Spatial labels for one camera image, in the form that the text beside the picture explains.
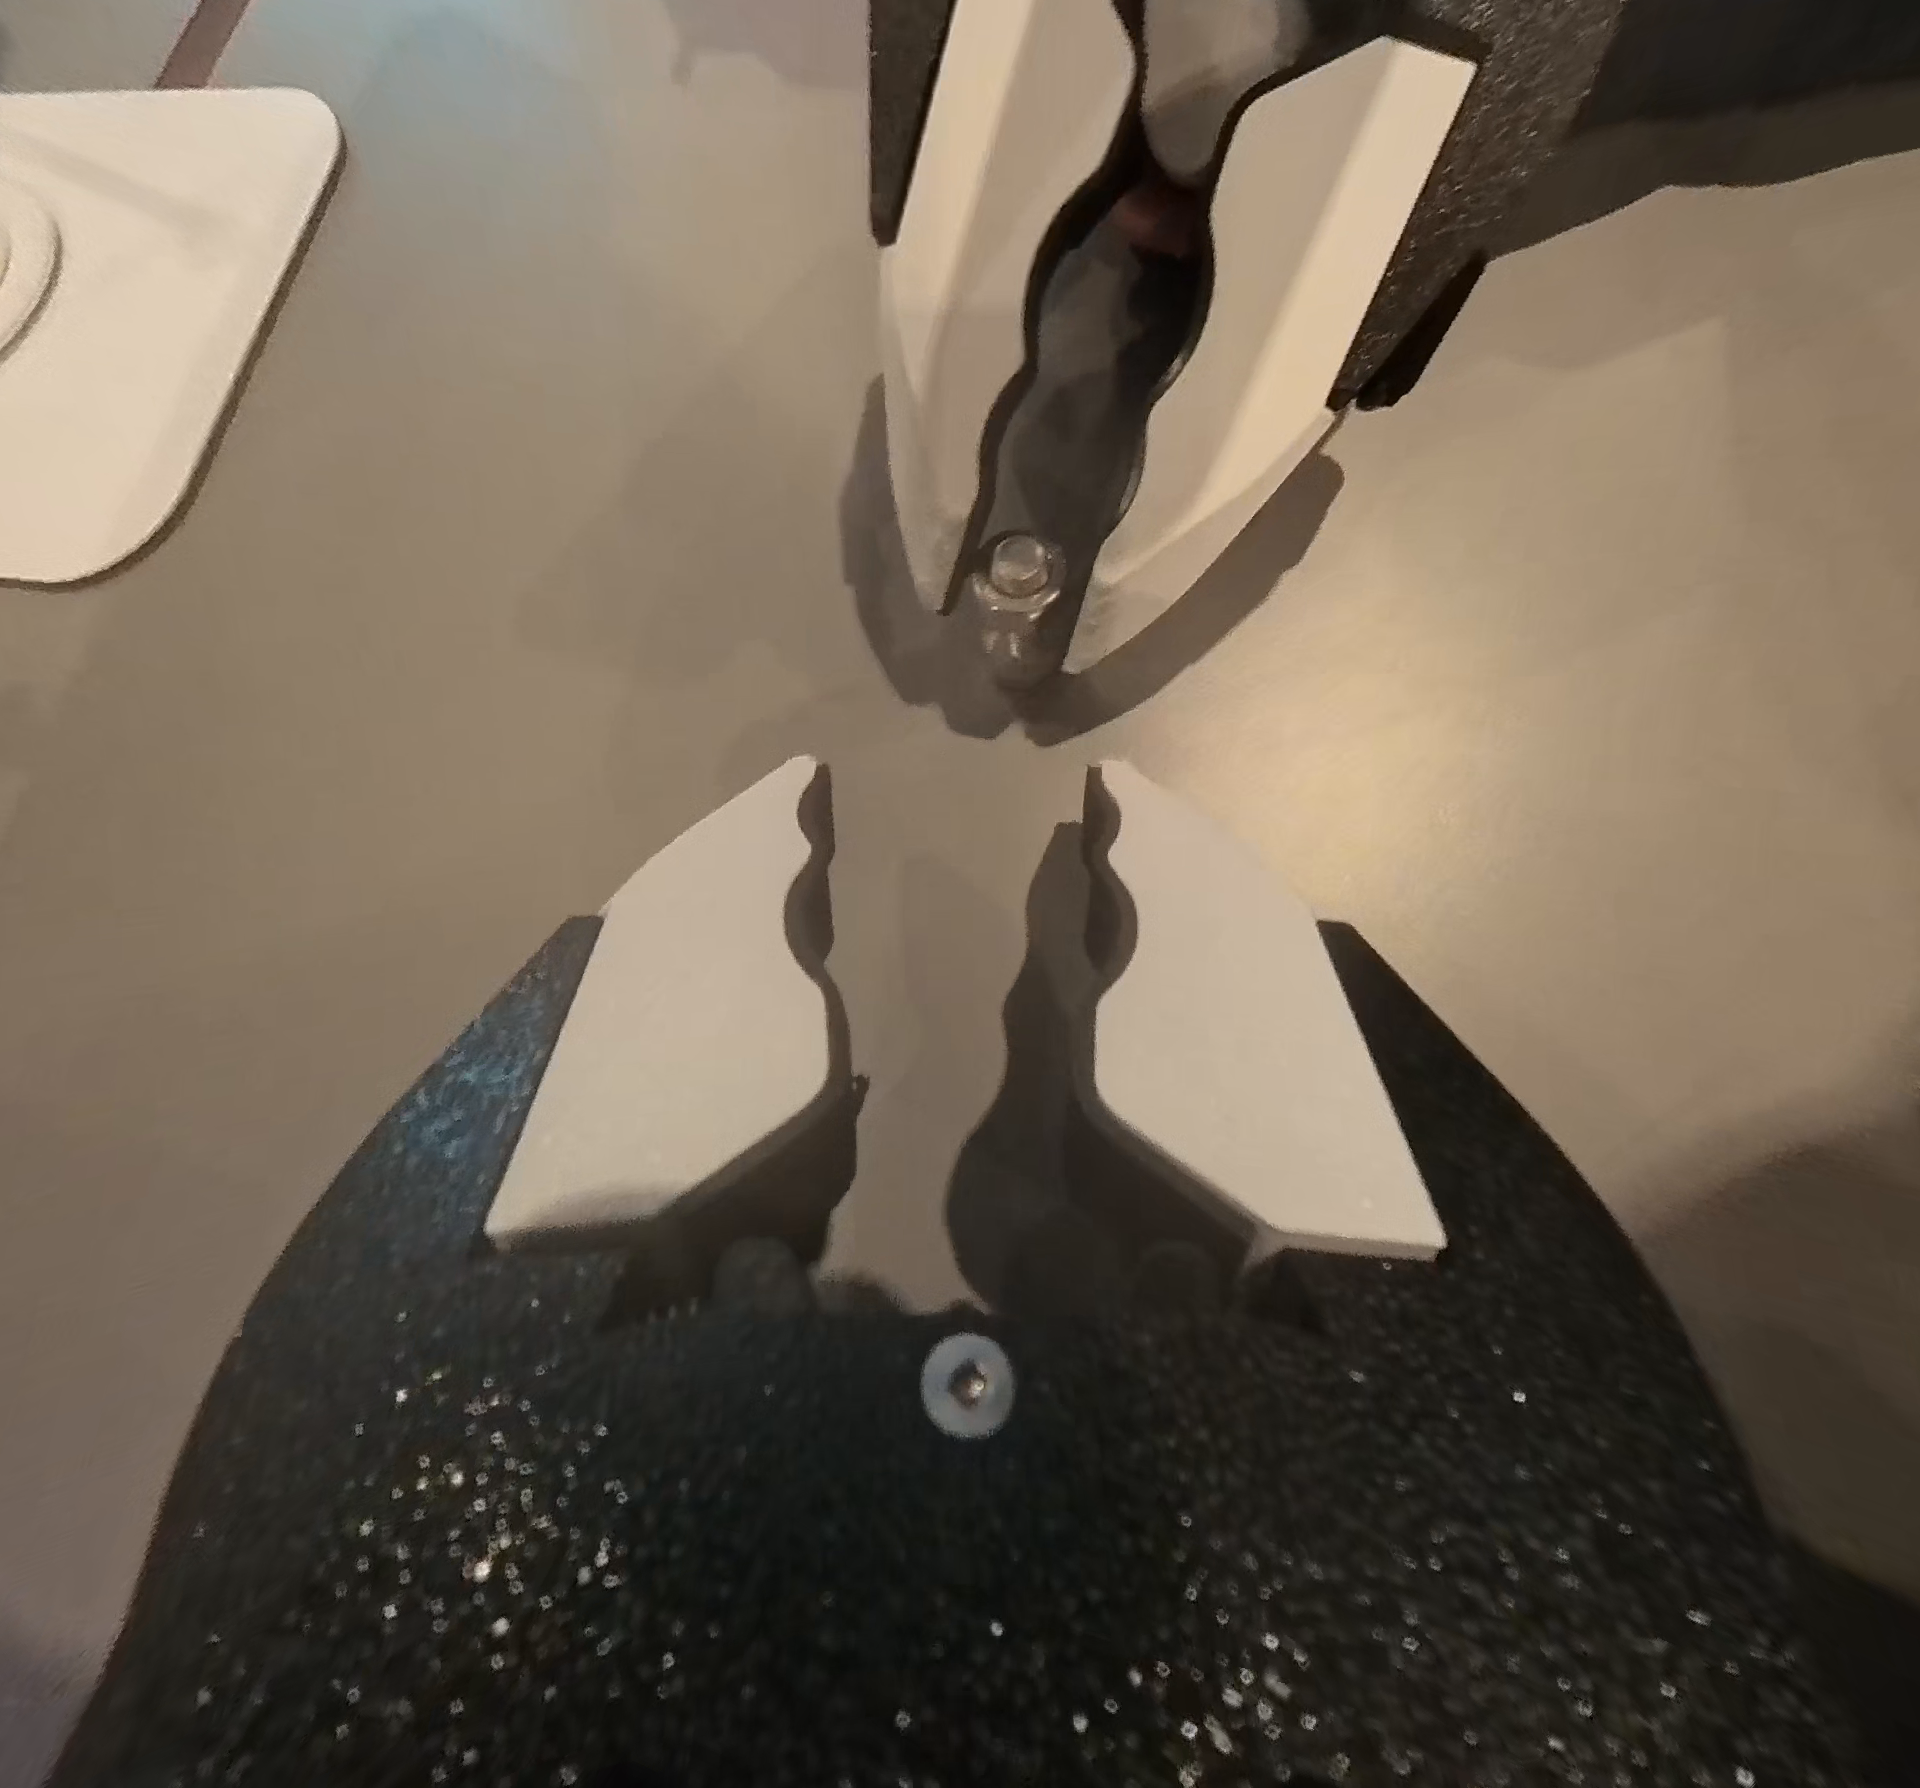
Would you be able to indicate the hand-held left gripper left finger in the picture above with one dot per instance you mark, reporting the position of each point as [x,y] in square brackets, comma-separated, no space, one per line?
[674,1053]

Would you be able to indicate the steel bolt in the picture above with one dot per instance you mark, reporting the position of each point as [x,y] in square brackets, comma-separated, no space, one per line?
[1022,582]

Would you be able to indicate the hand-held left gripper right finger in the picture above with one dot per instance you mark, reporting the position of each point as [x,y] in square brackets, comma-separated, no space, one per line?
[1244,1067]

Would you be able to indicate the white desk stand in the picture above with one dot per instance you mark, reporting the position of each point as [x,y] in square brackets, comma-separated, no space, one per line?
[165,363]

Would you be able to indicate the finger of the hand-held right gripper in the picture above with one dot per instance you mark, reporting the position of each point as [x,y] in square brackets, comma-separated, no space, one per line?
[1304,318]
[989,167]

